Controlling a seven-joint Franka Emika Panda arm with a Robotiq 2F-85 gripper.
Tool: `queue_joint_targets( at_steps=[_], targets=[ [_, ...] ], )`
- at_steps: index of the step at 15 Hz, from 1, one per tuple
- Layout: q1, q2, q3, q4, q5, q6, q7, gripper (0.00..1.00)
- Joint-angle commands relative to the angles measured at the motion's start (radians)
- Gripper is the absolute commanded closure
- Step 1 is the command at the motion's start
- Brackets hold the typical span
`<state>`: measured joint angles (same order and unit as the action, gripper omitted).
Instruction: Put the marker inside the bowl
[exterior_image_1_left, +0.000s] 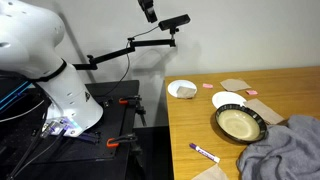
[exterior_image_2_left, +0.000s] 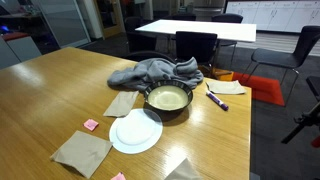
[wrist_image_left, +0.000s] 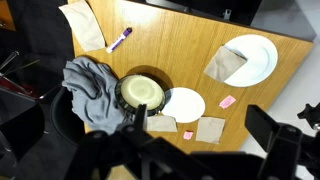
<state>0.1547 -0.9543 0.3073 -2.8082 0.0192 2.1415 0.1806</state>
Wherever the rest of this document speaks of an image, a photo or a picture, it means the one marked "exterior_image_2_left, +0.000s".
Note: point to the white meeting table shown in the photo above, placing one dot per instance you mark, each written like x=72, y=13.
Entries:
x=224, y=31

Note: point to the brown napkin front left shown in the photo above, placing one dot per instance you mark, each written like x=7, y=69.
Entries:
x=82, y=151

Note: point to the black chair far right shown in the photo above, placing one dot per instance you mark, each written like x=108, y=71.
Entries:
x=227, y=18

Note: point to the brown napkin near bowl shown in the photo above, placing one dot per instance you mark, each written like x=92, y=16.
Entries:
x=122, y=104

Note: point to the grey crumpled cloth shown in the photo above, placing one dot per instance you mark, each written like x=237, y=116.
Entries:
x=152, y=70

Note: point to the brown napkin bottom edge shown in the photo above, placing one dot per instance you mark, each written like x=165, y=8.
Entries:
x=184, y=171

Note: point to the purple and white marker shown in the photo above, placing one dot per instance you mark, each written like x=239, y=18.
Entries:
x=217, y=100

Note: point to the black camera tripod arm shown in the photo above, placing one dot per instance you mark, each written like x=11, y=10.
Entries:
x=306, y=119

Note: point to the pink sticky note bottom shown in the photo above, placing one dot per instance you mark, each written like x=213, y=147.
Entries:
x=119, y=176

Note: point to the brown napkin far right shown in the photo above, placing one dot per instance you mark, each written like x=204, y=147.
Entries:
x=226, y=87

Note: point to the white wall cabinets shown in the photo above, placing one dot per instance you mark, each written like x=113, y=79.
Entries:
x=277, y=15

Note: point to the black rimmed cream bowl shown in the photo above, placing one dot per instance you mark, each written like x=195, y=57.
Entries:
x=168, y=95

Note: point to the black chair far left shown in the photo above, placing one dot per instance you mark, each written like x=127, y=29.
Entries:
x=138, y=41

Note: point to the pink sticky note pad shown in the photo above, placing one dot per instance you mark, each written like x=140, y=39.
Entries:
x=90, y=124

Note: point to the black chair behind table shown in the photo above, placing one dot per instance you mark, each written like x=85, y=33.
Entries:
x=201, y=46

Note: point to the white round plate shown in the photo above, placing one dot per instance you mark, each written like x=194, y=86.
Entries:
x=137, y=132

